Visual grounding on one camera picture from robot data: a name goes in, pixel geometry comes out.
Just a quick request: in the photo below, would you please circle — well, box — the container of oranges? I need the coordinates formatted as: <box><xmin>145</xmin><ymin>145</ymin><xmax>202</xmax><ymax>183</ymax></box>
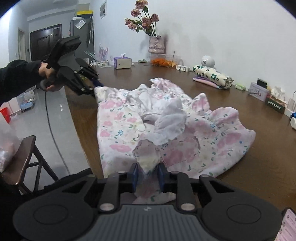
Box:
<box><xmin>149</xmin><ymin>54</ymin><xmax>177</xmax><ymax>68</ymax></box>

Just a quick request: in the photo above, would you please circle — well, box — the white green flower garment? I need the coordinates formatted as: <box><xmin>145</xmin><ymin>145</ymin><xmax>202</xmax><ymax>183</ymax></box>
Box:
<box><xmin>193</xmin><ymin>65</ymin><xmax>233</xmax><ymax>89</ymax></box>

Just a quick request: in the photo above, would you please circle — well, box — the smartphone with pink screen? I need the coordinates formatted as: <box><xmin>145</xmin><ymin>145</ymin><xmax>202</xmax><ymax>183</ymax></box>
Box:
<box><xmin>275</xmin><ymin>208</ymin><xmax>296</xmax><ymax>241</ymax></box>

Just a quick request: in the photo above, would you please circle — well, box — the purple tissue box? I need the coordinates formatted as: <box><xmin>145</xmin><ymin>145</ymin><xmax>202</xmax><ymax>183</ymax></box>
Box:
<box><xmin>113</xmin><ymin>53</ymin><xmax>132</xmax><ymax>69</ymax></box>

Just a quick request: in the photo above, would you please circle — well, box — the person's left hand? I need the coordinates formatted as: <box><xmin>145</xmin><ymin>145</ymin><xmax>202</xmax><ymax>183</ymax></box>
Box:
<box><xmin>38</xmin><ymin>62</ymin><xmax>64</xmax><ymax>92</ymax></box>

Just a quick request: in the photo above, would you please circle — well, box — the red bucket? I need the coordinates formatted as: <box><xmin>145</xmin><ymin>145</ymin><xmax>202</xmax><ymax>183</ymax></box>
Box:
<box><xmin>1</xmin><ymin>107</ymin><xmax>11</xmax><ymax>123</ymax></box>

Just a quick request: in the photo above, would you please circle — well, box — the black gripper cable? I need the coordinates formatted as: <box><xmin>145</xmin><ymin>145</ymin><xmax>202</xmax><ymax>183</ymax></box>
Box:
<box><xmin>43</xmin><ymin>90</ymin><xmax>71</xmax><ymax>175</ymax></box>

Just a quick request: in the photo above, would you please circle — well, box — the left forearm black sleeve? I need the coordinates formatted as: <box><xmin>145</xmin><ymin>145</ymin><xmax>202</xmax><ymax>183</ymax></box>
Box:
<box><xmin>0</xmin><ymin>60</ymin><xmax>43</xmax><ymax>105</ymax></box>

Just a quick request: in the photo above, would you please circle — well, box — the pink flower bouquet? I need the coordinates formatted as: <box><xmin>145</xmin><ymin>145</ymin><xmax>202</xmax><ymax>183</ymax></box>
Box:
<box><xmin>125</xmin><ymin>0</ymin><xmax>159</xmax><ymax>37</ymax></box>

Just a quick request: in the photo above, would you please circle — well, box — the pink wrapped vase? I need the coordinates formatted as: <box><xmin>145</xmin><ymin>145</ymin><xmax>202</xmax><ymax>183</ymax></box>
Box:
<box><xmin>149</xmin><ymin>35</ymin><xmax>166</xmax><ymax>54</ymax></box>

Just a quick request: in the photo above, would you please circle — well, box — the grey refrigerator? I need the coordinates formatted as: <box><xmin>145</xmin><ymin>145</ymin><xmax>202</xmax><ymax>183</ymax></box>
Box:
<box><xmin>70</xmin><ymin>17</ymin><xmax>94</xmax><ymax>63</ymax></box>

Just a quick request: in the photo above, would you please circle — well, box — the white round camera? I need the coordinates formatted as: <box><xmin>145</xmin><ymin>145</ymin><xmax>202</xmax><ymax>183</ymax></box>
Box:
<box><xmin>201</xmin><ymin>55</ymin><xmax>215</xmax><ymax>68</ymax></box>

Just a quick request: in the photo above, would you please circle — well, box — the pink floral garment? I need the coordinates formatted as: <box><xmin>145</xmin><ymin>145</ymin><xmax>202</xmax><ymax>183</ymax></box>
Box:
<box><xmin>94</xmin><ymin>78</ymin><xmax>256</xmax><ymax>204</ymax></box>

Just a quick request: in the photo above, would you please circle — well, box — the green small packet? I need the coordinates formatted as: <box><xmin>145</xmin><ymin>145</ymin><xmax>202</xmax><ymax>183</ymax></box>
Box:
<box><xmin>235</xmin><ymin>84</ymin><xmax>246</xmax><ymax>91</ymax></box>

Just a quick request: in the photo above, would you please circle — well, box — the grey tin box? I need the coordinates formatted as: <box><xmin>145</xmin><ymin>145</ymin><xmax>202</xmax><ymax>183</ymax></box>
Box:
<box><xmin>248</xmin><ymin>82</ymin><xmax>270</xmax><ymax>102</ymax></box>

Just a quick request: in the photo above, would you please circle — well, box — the dark entrance door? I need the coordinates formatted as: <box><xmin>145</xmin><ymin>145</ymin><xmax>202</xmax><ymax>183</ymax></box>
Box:
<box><xmin>30</xmin><ymin>24</ymin><xmax>62</xmax><ymax>61</ymax></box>

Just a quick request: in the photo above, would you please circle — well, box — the dark wooden chair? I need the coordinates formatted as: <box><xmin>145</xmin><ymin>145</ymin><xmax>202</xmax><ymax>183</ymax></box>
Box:
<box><xmin>1</xmin><ymin>135</ymin><xmax>59</xmax><ymax>194</ymax></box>

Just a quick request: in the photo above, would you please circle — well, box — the pink blue purple garment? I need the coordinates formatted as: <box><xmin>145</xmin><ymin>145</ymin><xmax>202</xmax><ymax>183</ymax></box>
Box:
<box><xmin>193</xmin><ymin>77</ymin><xmax>223</xmax><ymax>89</ymax></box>

